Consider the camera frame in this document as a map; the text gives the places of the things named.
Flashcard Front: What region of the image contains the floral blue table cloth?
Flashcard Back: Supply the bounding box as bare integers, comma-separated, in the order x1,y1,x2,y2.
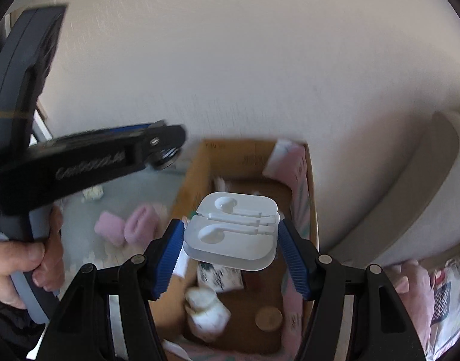
61,167,184,286

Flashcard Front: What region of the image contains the white patterned sock pink print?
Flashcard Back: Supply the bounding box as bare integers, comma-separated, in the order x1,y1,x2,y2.
185,287,231,342

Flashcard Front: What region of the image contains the beige round cosmetic jar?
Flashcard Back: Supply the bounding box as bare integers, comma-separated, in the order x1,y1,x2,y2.
255,306,284,332

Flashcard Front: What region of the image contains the pink floral bedding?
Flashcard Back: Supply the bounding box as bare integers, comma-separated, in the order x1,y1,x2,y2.
385,253,460,360

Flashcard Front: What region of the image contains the white earphone case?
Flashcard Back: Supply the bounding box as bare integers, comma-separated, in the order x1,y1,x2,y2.
183,192,280,271

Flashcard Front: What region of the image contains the white floral small box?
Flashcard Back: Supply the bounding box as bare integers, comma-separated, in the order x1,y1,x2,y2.
196,262,245,293

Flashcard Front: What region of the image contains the person's left hand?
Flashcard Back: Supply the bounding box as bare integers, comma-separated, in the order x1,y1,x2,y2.
0,206,65,310

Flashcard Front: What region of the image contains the pink fluffy slipper sock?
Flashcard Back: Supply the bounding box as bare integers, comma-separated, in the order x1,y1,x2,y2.
124,203,160,248

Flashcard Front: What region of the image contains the pink patterned cardboard box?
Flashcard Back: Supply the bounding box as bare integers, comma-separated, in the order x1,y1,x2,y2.
151,139,318,360

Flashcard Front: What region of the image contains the white dotted sock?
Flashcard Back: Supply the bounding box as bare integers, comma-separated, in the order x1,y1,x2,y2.
81,184,104,202

